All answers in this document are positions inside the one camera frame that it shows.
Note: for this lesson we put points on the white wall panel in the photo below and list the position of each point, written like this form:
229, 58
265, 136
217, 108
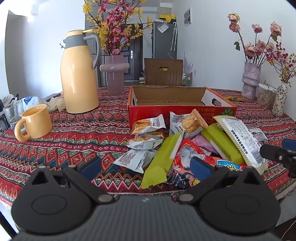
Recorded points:
187, 16

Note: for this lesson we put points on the yellow thermos jug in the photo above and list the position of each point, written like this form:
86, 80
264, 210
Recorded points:
78, 78

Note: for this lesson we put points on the yellow ceramic mug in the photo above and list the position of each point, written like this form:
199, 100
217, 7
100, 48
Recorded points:
37, 122

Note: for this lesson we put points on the pink and yellow artificial flowers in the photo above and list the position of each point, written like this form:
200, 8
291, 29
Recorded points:
114, 30

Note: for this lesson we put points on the white paper note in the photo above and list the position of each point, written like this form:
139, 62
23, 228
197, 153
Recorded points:
163, 28

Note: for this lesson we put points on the white and blue plastic bag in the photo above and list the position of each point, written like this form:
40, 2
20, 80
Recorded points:
32, 102

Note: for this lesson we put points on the green snack packet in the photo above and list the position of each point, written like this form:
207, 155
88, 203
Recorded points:
161, 162
222, 146

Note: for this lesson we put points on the white folded umbrella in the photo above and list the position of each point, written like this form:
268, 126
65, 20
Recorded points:
174, 37

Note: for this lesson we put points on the patterned red tablecloth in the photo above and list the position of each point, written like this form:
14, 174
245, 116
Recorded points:
76, 143

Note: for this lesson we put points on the dried pink roses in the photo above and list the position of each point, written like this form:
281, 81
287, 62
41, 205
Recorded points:
252, 49

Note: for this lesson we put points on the small white snack packet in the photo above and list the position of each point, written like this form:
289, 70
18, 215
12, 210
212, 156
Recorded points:
259, 136

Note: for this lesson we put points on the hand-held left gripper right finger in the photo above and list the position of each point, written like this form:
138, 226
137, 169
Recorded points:
201, 169

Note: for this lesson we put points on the purple textured vase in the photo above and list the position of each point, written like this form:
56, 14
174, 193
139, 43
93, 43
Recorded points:
251, 78

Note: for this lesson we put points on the dark entrance door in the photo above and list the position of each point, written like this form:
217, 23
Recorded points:
135, 67

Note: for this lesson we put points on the glass jar with grains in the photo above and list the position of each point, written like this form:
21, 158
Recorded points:
266, 97

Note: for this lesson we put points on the red cardboard box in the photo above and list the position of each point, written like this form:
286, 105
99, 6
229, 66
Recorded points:
150, 112

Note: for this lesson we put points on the large white noodle packet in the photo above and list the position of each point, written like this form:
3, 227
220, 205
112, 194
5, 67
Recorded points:
240, 139

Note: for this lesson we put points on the small floral vase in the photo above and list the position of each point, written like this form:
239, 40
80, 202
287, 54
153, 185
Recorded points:
280, 99

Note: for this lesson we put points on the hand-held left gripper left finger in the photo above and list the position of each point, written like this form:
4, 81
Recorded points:
91, 168

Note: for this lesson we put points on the orange-edged cracker packet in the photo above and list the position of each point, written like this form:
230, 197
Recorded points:
193, 124

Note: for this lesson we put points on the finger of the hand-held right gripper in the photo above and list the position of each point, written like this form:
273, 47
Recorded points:
272, 153
290, 144

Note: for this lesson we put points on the pink snack packet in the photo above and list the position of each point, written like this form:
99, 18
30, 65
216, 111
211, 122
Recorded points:
203, 143

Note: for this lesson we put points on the red cartoon chips bag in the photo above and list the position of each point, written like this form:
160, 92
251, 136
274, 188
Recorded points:
185, 157

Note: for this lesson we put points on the crumpled white cloth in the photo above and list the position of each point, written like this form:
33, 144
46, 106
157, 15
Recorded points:
56, 104

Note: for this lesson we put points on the clear drinking glass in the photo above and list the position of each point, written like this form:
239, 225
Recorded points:
12, 113

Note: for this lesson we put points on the grey refrigerator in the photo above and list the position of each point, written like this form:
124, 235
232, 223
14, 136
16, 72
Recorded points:
163, 44

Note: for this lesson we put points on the yellow and black box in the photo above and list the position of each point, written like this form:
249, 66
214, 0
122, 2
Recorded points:
165, 16

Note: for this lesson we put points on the dark flat object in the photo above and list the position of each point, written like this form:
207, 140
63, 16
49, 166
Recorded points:
53, 96

